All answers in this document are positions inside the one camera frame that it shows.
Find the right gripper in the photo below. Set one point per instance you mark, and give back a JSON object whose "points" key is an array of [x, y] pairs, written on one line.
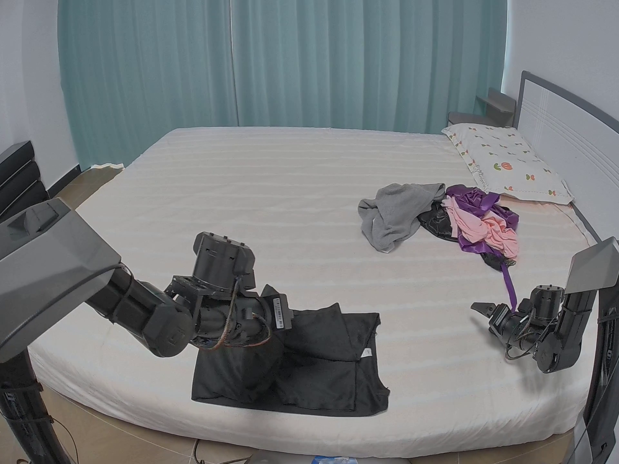
{"points": [[507, 324]]}

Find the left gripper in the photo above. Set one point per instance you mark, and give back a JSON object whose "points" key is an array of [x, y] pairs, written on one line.
{"points": [[261, 317]]}

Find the black T-shirt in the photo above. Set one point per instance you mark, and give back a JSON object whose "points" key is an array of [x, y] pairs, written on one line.
{"points": [[329, 370]]}

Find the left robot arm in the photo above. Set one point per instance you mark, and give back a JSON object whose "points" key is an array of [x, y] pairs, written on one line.
{"points": [[145, 307]]}

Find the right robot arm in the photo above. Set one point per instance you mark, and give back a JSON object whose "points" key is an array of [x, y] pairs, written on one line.
{"points": [[575, 317]]}

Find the pile of clothes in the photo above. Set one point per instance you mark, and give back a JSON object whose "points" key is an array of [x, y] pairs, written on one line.
{"points": [[483, 225]]}

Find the bed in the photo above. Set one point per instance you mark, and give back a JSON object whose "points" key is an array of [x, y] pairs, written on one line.
{"points": [[290, 201]]}

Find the grey garment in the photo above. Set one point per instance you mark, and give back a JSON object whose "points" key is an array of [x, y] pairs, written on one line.
{"points": [[391, 210]]}

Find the white printed pillow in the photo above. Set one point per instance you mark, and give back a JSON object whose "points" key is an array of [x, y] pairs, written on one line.
{"points": [[507, 162]]}

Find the grey bedside table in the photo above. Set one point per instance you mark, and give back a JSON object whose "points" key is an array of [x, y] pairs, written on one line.
{"points": [[493, 107]]}

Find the blue-green curtain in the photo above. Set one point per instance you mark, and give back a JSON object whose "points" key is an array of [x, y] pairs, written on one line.
{"points": [[362, 51], [145, 65]]}

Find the black chest of drawers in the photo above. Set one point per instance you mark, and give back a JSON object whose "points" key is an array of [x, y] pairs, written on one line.
{"points": [[19, 177]]}

